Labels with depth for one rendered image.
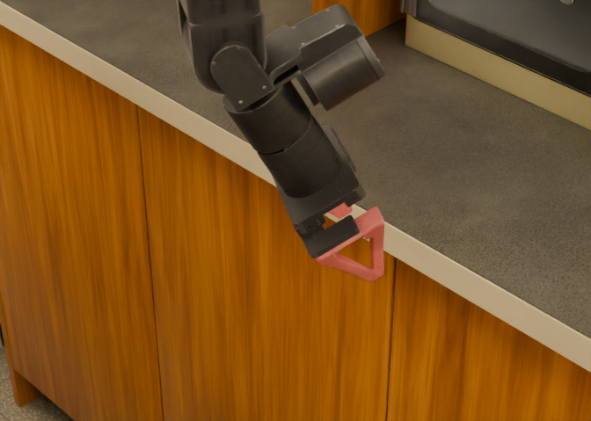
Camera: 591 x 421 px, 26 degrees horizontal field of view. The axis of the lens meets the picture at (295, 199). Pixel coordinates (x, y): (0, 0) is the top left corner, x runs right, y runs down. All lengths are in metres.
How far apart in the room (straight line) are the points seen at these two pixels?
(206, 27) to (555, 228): 0.53
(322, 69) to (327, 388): 0.69
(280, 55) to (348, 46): 0.05
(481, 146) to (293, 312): 0.33
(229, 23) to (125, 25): 0.76
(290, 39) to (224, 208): 0.62
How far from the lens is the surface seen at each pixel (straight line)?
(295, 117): 1.04
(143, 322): 1.93
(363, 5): 1.66
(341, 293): 1.51
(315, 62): 1.02
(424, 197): 1.38
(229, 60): 0.98
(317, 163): 1.06
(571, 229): 1.36
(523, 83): 1.56
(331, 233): 1.07
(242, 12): 0.97
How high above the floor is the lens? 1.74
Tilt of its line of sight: 36 degrees down
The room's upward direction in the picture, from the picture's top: straight up
